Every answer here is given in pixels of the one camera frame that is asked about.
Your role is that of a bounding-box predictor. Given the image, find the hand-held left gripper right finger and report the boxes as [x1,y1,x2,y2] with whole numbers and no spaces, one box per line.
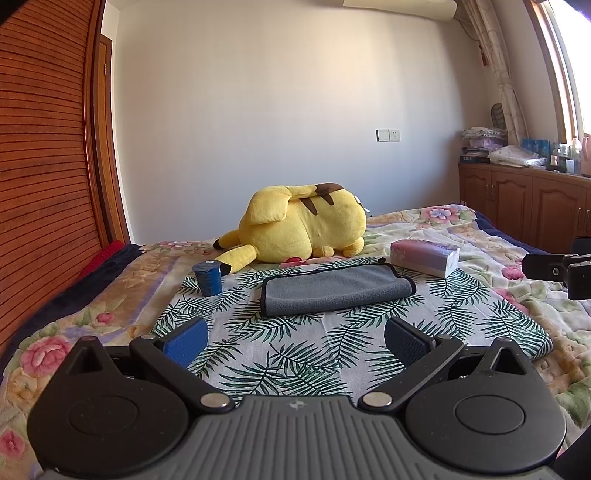
[358,318,536,414]

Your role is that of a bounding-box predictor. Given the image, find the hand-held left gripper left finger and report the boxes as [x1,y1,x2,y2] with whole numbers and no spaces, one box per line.
[58,318,235,414]

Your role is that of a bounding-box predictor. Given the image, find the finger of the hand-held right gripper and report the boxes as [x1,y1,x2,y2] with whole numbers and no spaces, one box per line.
[522,252,571,281]

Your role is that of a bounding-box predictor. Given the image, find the purple and grey towel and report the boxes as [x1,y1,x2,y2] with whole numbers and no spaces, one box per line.
[259,264,416,318]

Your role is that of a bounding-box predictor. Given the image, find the floral bedspread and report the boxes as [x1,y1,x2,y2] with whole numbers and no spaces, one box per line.
[0,203,591,480]

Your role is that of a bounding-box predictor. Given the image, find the dark blue bed sheet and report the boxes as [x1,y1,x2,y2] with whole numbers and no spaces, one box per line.
[475,211,550,257]

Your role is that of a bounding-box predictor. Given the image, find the blue cup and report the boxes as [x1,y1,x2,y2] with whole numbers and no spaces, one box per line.
[193,260,222,296]

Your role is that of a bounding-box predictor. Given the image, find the wooden cabinet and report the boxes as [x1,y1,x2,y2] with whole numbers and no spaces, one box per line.
[458,162,591,259]

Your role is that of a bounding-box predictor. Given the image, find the pink and purple tissue pack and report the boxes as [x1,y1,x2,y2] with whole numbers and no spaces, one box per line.
[390,240,461,279]

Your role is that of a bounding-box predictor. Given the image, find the leaf print cloth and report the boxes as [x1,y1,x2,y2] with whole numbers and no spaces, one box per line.
[152,258,553,400]

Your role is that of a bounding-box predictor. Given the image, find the white plastic bag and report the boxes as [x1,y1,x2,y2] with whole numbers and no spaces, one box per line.
[488,144,548,168]

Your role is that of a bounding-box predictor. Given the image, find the blue box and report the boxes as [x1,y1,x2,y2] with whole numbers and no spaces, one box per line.
[522,138,551,158]

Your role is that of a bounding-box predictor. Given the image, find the red cloth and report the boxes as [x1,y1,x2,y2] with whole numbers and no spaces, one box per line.
[78,241,125,278]

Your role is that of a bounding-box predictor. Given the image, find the dark blue blanket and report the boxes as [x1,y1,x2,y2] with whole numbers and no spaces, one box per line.
[0,244,144,384]

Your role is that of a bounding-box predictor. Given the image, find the stack of folded cloths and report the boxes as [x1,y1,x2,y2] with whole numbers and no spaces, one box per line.
[462,127,509,149]

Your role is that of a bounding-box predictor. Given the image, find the yellow plush toy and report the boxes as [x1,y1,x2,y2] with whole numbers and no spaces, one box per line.
[213,183,368,277]

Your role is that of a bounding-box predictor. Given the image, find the patterned beige curtain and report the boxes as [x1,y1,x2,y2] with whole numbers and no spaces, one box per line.
[462,0,527,148]

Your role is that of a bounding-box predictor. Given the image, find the wooden louvred wardrobe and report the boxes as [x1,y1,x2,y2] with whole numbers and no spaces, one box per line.
[0,0,132,356]

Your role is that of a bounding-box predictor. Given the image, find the white air conditioner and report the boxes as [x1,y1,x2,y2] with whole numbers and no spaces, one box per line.
[342,0,458,23]

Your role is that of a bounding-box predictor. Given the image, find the wooden window frame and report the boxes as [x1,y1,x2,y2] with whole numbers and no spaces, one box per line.
[526,0,591,153]

